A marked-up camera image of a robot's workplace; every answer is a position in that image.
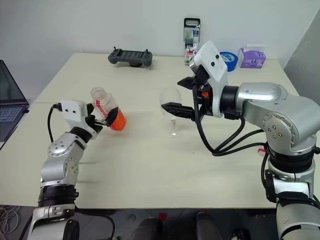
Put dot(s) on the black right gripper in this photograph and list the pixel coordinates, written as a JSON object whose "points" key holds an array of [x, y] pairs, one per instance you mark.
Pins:
{"points": [[203, 92]]}

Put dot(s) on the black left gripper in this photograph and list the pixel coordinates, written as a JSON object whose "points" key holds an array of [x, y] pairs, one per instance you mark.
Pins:
{"points": [[92, 118]]}

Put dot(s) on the clear bottle with orange drink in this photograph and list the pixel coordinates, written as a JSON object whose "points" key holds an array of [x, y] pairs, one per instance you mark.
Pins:
{"points": [[118, 122]]}

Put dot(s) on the clear plastic measuring scoop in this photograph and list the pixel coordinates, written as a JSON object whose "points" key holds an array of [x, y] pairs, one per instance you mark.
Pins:
{"points": [[170, 96]]}

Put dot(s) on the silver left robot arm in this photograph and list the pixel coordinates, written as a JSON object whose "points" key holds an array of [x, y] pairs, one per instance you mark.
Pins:
{"points": [[60, 155]]}

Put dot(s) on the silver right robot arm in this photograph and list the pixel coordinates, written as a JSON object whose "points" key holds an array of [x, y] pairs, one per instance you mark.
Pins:
{"points": [[270, 100]]}

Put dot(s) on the blue tape roll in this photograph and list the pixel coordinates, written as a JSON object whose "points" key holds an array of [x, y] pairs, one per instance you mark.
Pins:
{"points": [[231, 60]]}

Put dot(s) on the grey handheld game controller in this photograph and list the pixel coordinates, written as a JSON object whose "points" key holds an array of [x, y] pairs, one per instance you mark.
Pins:
{"points": [[131, 58]]}

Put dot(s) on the marker pen set case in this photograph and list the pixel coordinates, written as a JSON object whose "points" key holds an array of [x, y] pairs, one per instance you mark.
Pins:
{"points": [[191, 35]]}

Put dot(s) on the purple tissue box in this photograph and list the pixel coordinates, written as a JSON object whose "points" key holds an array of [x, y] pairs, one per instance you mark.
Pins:
{"points": [[252, 58]]}

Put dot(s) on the small red plastic piece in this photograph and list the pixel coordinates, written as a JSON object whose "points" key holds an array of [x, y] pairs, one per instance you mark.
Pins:
{"points": [[261, 150]]}

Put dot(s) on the dark grey laptop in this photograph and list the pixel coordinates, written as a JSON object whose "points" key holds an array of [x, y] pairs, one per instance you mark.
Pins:
{"points": [[10, 92]]}

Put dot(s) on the dark rounded shape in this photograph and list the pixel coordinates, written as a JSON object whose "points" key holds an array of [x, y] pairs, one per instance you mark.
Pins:
{"points": [[147, 230]]}

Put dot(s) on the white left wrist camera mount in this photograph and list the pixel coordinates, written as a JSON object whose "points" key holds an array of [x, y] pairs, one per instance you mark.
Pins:
{"points": [[72, 110]]}

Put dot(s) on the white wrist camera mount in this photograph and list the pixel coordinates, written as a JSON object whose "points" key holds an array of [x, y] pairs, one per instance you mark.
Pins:
{"points": [[72, 110], [215, 67]]}

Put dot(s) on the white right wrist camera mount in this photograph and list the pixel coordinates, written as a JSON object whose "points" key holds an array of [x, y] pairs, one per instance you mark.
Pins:
{"points": [[215, 67]]}

